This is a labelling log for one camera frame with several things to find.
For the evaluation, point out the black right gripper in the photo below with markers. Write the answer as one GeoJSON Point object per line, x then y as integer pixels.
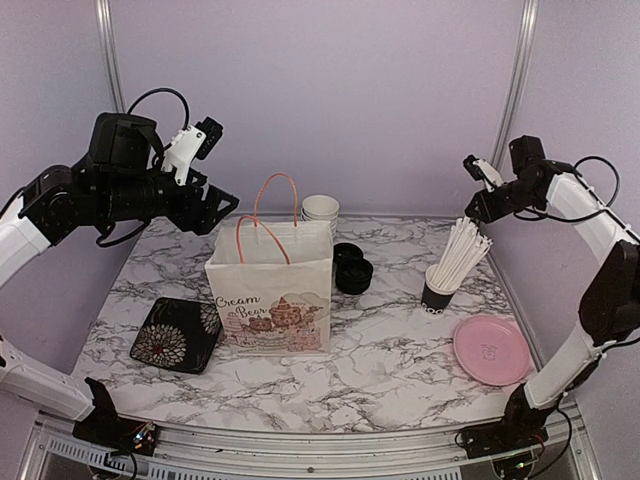
{"type": "Point", "coordinates": [487, 211]}

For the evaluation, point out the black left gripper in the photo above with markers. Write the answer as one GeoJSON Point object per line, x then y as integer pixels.
{"type": "Point", "coordinates": [205, 218]}

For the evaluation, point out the white paper takeout bag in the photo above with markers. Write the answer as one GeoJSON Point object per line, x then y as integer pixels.
{"type": "Point", "coordinates": [272, 285]}

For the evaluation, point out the black cup holding straws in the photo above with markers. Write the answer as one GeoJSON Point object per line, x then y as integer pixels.
{"type": "Point", "coordinates": [434, 300]}

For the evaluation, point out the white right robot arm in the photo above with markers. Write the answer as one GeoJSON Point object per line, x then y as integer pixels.
{"type": "Point", "coordinates": [607, 291]}

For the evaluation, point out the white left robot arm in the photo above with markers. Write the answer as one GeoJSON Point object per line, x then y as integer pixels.
{"type": "Point", "coordinates": [127, 174]}

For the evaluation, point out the stack of paper cups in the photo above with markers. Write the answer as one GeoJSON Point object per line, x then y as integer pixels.
{"type": "Point", "coordinates": [322, 208]}

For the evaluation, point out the stack of black lids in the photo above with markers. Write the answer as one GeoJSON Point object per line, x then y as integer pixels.
{"type": "Point", "coordinates": [354, 275]}

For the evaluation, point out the loose black lid on table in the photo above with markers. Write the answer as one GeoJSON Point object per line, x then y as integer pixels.
{"type": "Point", "coordinates": [344, 250]}

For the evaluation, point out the pink plastic plate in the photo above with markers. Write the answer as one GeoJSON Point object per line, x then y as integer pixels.
{"type": "Point", "coordinates": [492, 350]}

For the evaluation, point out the black floral tray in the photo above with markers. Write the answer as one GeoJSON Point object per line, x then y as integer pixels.
{"type": "Point", "coordinates": [178, 335]}

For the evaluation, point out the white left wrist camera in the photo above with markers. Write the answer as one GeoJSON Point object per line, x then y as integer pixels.
{"type": "Point", "coordinates": [193, 142]}

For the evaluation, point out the right aluminium frame post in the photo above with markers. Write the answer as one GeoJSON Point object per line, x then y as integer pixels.
{"type": "Point", "coordinates": [518, 78]}

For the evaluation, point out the aluminium frame post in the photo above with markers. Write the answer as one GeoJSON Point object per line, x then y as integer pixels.
{"type": "Point", "coordinates": [518, 78]}
{"type": "Point", "coordinates": [109, 53]}

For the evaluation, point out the left aluminium frame post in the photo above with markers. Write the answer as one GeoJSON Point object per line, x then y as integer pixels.
{"type": "Point", "coordinates": [109, 53]}

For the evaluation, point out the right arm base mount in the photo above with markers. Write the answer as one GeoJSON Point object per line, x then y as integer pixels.
{"type": "Point", "coordinates": [520, 426]}

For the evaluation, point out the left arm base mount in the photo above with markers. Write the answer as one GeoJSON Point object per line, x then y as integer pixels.
{"type": "Point", "coordinates": [105, 427]}

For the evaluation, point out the aluminium table edge rail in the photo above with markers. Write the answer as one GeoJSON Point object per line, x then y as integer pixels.
{"type": "Point", "coordinates": [190, 452]}

